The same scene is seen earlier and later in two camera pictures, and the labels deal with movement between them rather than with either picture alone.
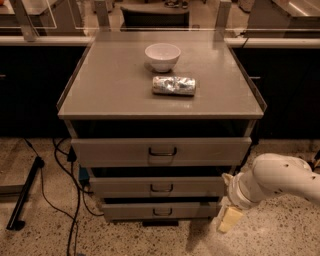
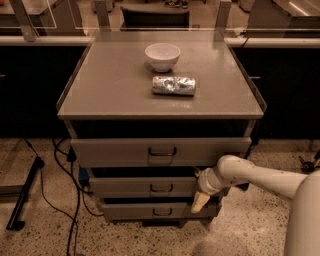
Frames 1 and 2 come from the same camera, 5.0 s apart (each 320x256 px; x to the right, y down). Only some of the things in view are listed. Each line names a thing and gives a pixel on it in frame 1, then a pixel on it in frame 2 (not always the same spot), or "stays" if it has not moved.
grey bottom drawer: x=163 y=211 stays
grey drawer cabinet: x=159 y=120 stays
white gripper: x=235 y=193 → x=204 y=182
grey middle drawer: x=160 y=187 stays
